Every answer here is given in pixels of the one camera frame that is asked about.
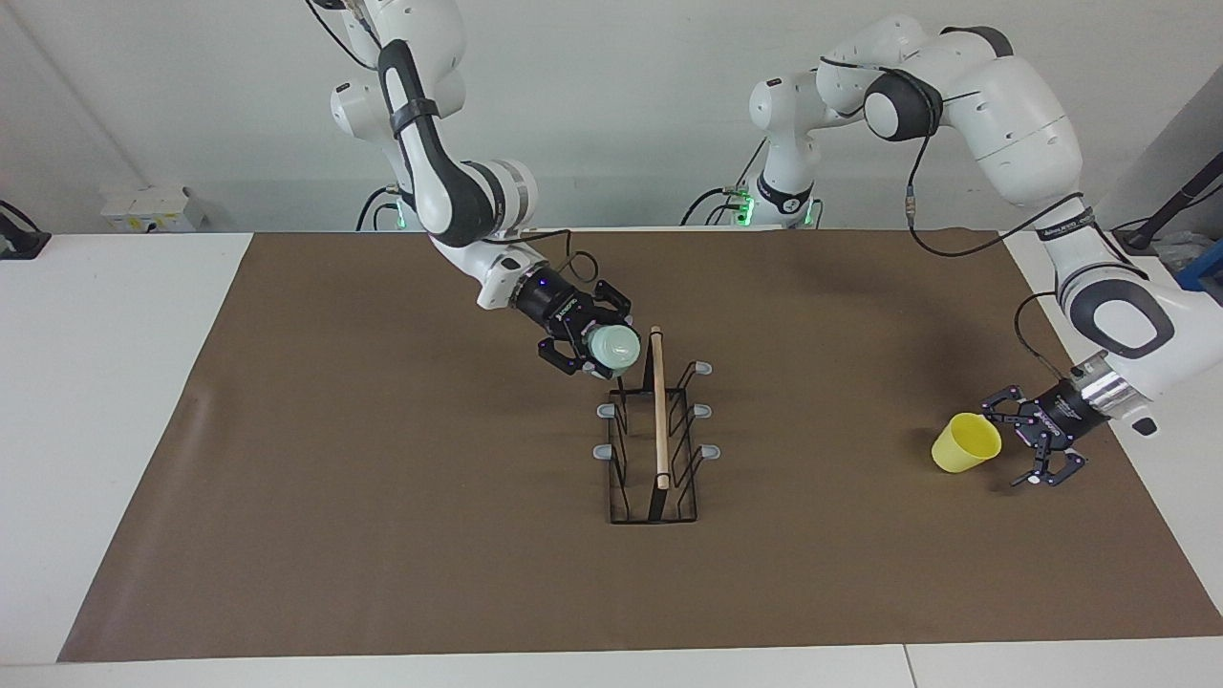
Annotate clear plastic bag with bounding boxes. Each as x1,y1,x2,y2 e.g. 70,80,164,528
1151,234,1207,273

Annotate black wire cup rack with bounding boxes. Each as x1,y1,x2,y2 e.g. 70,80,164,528
593,326,721,526

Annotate brown table mat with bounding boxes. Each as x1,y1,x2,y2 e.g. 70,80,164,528
57,229,1223,663

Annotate blue storage box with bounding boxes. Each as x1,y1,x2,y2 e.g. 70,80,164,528
1177,239,1223,297

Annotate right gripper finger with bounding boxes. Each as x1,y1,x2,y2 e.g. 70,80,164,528
537,334,598,378
573,282,633,331

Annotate black left base cables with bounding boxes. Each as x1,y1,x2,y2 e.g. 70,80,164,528
680,143,767,228

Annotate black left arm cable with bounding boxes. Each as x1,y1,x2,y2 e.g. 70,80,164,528
817,55,1090,383

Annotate black camera stand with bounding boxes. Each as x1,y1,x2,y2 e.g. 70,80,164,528
1113,153,1223,254

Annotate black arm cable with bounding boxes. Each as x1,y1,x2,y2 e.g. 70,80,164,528
817,55,1090,383
306,0,601,288

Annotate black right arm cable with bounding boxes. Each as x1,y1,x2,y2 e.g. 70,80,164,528
306,0,601,288

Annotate black clamp mount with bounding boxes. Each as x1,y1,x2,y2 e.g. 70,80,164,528
0,199,51,261

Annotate white wall socket box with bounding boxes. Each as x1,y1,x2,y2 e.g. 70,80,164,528
100,186,206,233

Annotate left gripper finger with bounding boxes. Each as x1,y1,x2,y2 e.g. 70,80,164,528
1011,444,1090,488
984,385,1033,423

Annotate green plastic cup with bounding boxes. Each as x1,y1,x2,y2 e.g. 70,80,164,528
585,323,642,376

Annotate yellow plastic cup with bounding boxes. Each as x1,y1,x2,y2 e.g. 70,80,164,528
932,412,1003,474

